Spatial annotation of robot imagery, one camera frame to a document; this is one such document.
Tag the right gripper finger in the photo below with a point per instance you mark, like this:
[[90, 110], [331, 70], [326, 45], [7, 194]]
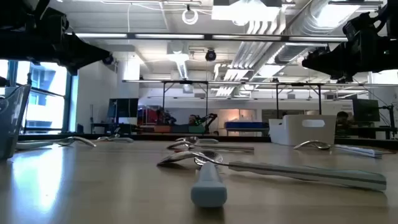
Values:
[[332, 59], [342, 76]]

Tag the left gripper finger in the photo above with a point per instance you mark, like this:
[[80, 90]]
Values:
[[84, 53], [73, 71]]

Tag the black background robot arm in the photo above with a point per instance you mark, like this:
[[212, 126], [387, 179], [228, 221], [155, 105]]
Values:
[[205, 119]]

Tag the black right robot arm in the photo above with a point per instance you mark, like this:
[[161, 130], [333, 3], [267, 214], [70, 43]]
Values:
[[391, 37]]

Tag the dark monitor on arm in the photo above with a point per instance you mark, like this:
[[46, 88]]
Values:
[[366, 110]]

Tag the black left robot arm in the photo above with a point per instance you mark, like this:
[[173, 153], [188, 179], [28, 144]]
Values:
[[15, 37]]

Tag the person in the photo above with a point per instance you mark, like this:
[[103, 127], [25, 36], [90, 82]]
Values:
[[342, 117]]

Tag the window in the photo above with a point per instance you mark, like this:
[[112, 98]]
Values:
[[46, 102]]

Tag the dark monitor screen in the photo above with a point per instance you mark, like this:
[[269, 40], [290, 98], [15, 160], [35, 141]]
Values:
[[122, 109]]

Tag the white plastic bin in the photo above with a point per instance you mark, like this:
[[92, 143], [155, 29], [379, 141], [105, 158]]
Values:
[[289, 133]]

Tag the grey translucent plastic bin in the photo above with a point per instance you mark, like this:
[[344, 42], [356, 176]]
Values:
[[14, 124]]

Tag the blue storage bin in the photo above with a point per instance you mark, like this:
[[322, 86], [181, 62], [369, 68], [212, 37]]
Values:
[[245, 125]]

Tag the overhead beam with light strip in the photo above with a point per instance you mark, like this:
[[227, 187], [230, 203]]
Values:
[[211, 37]]

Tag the black round ceiling camera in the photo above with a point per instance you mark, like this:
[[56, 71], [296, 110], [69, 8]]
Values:
[[211, 55], [108, 59]]

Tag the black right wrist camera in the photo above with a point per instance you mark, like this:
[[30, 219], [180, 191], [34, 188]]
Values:
[[359, 25]]

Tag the silver air duct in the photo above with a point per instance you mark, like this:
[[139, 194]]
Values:
[[311, 28]]

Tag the black background table frame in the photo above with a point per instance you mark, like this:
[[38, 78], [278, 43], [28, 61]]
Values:
[[185, 82], [298, 84]]

